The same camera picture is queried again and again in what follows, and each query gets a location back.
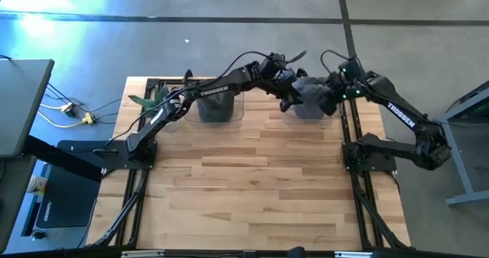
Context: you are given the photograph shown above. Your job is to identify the white cup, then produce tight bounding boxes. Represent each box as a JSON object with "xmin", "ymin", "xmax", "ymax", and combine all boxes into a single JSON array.
[{"xmin": 27, "ymin": 175, "xmax": 49, "ymax": 196}]

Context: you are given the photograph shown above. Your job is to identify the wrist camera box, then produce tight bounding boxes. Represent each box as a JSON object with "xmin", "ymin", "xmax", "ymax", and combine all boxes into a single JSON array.
[
  {"xmin": 338, "ymin": 59, "xmax": 364, "ymax": 80},
  {"xmin": 259, "ymin": 52, "xmax": 287, "ymax": 78}
]

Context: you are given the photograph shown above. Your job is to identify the black desk support beam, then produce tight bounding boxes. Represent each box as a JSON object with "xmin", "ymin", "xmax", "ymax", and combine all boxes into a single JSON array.
[{"xmin": 22, "ymin": 134, "xmax": 104, "ymax": 182}]

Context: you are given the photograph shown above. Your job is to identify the clear plastic bin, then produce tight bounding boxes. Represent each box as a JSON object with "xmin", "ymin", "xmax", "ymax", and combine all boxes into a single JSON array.
[
  {"xmin": 183, "ymin": 92, "xmax": 245, "ymax": 130},
  {"xmin": 282, "ymin": 97, "xmax": 343, "ymax": 121}
]

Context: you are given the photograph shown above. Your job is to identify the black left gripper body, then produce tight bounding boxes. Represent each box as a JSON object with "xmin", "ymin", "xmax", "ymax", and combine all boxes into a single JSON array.
[{"xmin": 274, "ymin": 69, "xmax": 305, "ymax": 102}]

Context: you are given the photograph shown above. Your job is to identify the green plant in white pot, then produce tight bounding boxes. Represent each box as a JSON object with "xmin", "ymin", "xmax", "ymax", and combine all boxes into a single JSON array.
[{"xmin": 128, "ymin": 85, "xmax": 180, "ymax": 133}]

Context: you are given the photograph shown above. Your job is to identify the grey baseball cap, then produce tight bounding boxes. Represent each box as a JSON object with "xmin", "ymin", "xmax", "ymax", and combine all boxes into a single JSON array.
[{"xmin": 292, "ymin": 76, "xmax": 339, "ymax": 117}]

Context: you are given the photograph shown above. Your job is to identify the dark grey desk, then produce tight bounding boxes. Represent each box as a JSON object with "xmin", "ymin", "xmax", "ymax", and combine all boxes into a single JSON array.
[{"xmin": 0, "ymin": 154, "xmax": 38, "ymax": 251}]

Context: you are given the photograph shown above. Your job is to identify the blue-grey baseball cap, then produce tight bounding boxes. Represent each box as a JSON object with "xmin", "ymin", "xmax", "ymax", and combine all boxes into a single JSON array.
[{"xmin": 293, "ymin": 105, "xmax": 325, "ymax": 121}]

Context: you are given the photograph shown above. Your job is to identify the grey desk top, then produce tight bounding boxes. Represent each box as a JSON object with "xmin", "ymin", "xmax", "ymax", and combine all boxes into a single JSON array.
[{"xmin": 0, "ymin": 58, "xmax": 55, "ymax": 159}]

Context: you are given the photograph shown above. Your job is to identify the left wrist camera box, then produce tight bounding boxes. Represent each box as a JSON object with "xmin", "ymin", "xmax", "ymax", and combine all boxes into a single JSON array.
[{"xmin": 259, "ymin": 52, "xmax": 287, "ymax": 78}]

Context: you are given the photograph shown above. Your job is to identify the silver metal bracket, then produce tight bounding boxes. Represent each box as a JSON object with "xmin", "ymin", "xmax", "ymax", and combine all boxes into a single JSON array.
[
  {"xmin": 335, "ymin": 251, "xmax": 378, "ymax": 258},
  {"xmin": 121, "ymin": 250, "xmax": 165, "ymax": 258}
]

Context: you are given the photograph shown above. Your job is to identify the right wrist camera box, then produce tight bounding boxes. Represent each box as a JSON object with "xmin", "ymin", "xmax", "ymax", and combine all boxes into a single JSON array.
[{"xmin": 338, "ymin": 59, "xmax": 364, "ymax": 80}]

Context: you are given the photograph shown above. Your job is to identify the white floor cable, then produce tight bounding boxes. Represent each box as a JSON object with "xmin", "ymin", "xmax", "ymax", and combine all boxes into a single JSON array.
[{"xmin": 37, "ymin": 111, "xmax": 84, "ymax": 129}]

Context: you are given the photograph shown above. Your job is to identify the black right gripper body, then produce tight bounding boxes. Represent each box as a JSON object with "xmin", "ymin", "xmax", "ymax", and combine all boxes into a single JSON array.
[{"xmin": 330, "ymin": 73, "xmax": 364, "ymax": 101}]

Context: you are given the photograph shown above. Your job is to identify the dark green baseball cap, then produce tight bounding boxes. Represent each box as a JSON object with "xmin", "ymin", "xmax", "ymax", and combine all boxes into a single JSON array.
[{"xmin": 196, "ymin": 92, "xmax": 235, "ymax": 124}]

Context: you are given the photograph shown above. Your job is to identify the grey metal stand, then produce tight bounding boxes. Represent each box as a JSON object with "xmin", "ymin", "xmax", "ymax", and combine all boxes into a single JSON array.
[{"xmin": 437, "ymin": 80, "xmax": 489, "ymax": 208}]

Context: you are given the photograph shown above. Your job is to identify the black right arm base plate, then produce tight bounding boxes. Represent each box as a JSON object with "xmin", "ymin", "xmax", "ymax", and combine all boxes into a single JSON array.
[{"xmin": 342, "ymin": 141, "xmax": 398, "ymax": 172}]

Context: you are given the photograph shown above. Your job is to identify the black aluminium table frame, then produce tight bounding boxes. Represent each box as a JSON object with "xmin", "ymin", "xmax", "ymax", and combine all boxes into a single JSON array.
[{"xmin": 91, "ymin": 76, "xmax": 412, "ymax": 258}]

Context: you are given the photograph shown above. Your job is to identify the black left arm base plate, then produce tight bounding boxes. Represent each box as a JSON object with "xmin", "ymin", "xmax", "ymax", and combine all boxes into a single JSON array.
[{"xmin": 102, "ymin": 139, "xmax": 158, "ymax": 170}]

